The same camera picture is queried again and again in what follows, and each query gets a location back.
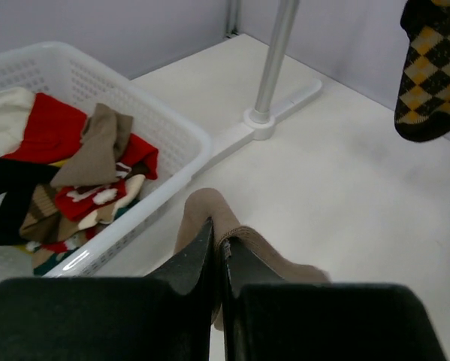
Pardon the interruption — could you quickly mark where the beige plain sock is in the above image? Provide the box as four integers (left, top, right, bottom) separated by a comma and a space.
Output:
173, 188, 331, 332

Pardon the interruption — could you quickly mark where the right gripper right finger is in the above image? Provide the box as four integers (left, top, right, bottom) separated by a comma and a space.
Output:
222, 240, 450, 360

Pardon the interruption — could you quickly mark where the brown yellow argyle sock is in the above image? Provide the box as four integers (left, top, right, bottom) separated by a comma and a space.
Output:
394, 1, 450, 143

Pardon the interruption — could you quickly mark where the pile of socks in basket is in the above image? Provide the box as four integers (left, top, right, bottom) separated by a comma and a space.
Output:
0, 87, 159, 276

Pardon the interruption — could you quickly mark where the white clothes rack frame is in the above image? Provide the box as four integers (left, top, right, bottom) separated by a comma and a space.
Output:
198, 0, 322, 174

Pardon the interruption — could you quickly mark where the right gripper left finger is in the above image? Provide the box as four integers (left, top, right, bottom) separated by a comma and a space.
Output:
0, 220, 214, 360

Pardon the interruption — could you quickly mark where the white plastic laundry basket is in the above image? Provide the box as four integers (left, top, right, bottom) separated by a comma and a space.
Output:
0, 42, 213, 278

